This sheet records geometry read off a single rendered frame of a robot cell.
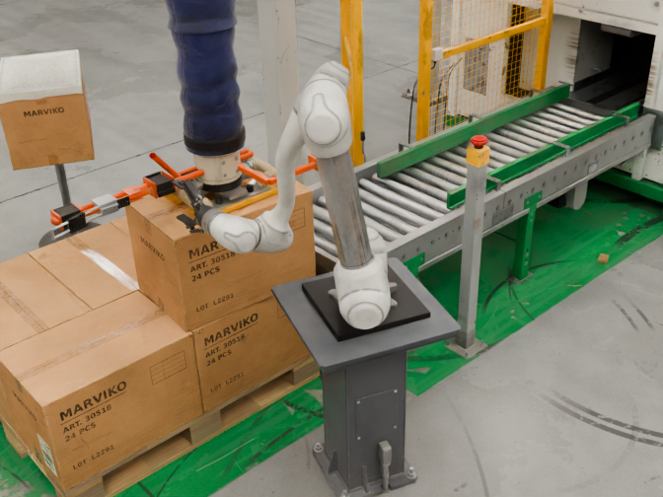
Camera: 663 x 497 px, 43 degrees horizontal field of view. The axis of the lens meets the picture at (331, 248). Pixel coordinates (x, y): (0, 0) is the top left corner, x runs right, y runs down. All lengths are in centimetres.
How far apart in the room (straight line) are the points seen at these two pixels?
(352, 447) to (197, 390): 66
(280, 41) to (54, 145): 126
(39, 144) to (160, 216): 144
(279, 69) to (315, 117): 231
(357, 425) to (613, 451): 108
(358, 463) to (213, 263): 90
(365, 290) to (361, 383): 51
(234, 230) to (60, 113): 193
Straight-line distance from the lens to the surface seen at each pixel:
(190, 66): 295
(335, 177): 235
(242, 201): 312
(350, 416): 299
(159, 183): 300
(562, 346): 403
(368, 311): 249
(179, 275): 303
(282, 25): 446
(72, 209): 292
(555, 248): 476
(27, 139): 444
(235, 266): 315
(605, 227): 504
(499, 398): 369
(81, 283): 357
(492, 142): 463
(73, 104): 437
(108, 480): 342
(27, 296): 357
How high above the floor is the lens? 239
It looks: 31 degrees down
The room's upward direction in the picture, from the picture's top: 2 degrees counter-clockwise
